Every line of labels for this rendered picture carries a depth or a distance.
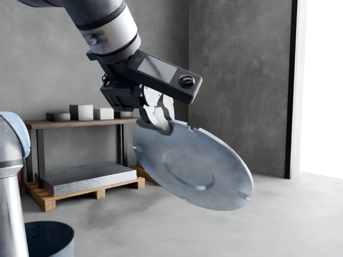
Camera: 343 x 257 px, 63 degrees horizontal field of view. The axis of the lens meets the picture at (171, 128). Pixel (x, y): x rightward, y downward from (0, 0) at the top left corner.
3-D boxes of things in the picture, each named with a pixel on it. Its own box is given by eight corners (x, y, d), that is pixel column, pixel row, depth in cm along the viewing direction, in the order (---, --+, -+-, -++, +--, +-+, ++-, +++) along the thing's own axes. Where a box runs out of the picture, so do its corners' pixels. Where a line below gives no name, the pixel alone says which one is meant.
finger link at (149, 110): (159, 116, 52) (141, 80, 47) (167, 116, 52) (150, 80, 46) (149, 135, 50) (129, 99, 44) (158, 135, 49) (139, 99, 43)
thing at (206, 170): (137, 178, 77) (139, 176, 77) (237, 226, 68) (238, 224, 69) (125, 101, 55) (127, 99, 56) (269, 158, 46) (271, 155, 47)
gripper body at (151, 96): (132, 85, 54) (101, 31, 46) (171, 84, 50) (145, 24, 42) (115, 114, 50) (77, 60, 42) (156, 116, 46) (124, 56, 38)
